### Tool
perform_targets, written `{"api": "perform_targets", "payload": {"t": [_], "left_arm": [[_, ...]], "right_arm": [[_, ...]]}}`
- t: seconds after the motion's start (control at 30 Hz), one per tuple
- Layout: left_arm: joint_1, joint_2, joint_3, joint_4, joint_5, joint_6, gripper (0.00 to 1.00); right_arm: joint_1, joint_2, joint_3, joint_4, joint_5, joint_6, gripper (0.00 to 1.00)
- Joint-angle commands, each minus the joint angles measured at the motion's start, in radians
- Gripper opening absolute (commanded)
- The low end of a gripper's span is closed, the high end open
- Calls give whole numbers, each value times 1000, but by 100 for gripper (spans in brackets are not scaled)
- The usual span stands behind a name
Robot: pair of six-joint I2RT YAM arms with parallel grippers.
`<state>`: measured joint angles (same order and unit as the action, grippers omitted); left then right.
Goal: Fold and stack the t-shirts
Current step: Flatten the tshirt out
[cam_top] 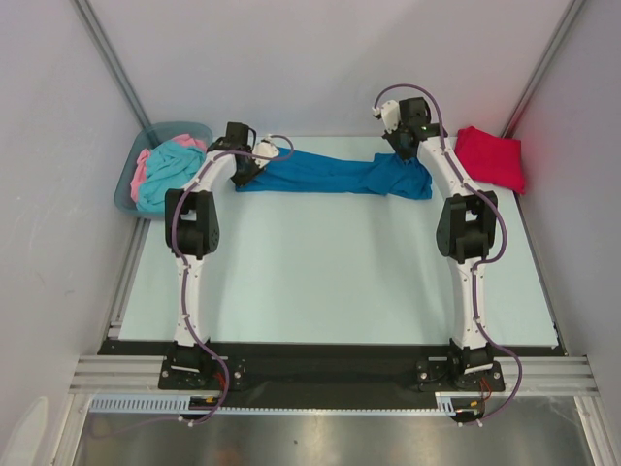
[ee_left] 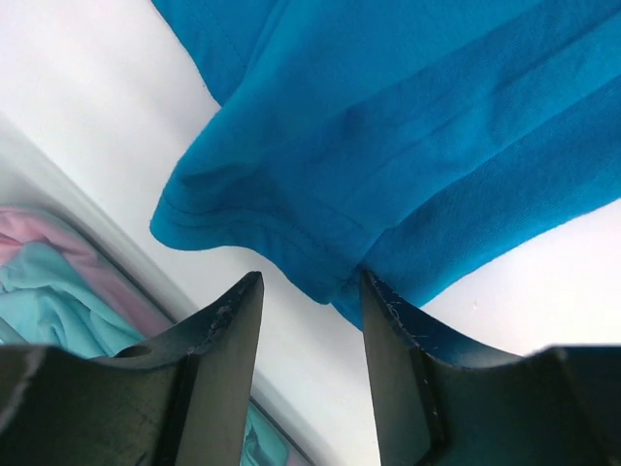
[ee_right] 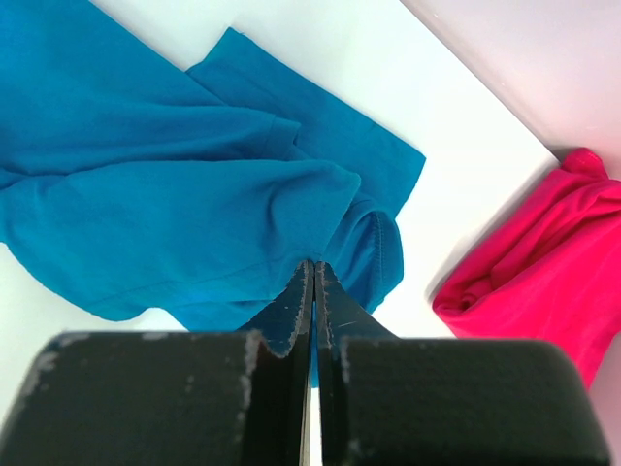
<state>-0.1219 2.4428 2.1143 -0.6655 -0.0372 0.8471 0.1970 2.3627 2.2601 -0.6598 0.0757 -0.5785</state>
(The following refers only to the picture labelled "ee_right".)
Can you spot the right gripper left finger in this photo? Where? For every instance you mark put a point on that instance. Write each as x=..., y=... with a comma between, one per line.
x=172, y=398

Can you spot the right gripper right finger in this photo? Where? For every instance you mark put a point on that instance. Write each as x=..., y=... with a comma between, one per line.
x=386, y=400

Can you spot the dark blue t shirt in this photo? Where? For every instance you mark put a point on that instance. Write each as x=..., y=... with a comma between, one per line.
x=128, y=183

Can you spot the folded red t shirt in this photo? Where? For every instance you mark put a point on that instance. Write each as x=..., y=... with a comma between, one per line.
x=550, y=272

